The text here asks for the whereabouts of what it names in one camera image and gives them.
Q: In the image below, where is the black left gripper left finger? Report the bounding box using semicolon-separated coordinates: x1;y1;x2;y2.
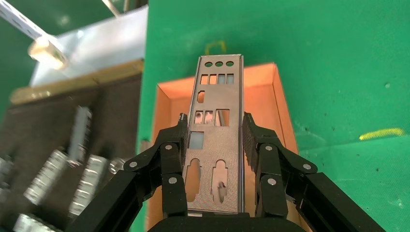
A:
69;113;190;232

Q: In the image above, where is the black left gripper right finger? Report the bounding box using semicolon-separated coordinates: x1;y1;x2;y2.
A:
242;112;385;232

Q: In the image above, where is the silver slotted metal plate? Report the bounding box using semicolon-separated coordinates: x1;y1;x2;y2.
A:
183;54;246;215

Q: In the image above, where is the shallow cardboard box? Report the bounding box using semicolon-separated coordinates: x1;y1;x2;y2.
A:
146;62;313;232

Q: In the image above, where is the grey finned metal part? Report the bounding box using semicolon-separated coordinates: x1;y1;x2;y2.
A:
12;213;63;232
23;149;70;206
68;154;109;219

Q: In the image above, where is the long grey metal bar part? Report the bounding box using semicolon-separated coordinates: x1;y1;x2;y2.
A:
68;106;93;162

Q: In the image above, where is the silver metal panel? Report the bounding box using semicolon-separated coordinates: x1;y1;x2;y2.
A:
0;0;149;87

